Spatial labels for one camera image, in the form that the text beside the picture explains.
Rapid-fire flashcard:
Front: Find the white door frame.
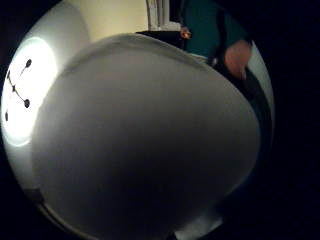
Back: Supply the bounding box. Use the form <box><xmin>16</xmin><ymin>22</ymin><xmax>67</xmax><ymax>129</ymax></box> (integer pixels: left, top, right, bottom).
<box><xmin>145</xmin><ymin>0</ymin><xmax>183</xmax><ymax>32</ymax></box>

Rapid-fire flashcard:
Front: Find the black-armed ceiling lamp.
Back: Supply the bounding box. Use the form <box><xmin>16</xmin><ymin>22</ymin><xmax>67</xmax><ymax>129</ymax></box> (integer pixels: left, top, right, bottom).
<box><xmin>3</xmin><ymin>57</ymin><xmax>34</xmax><ymax>123</ymax></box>

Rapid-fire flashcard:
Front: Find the the person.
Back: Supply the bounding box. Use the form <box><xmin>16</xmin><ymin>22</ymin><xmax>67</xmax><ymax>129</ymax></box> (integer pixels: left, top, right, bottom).
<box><xmin>179</xmin><ymin>0</ymin><xmax>275</xmax><ymax>144</ymax></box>

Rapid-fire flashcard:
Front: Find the black cabinet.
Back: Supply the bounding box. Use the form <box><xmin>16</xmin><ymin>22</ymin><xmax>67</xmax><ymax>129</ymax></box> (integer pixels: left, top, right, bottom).
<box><xmin>135</xmin><ymin>30</ymin><xmax>187</xmax><ymax>52</ymax></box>

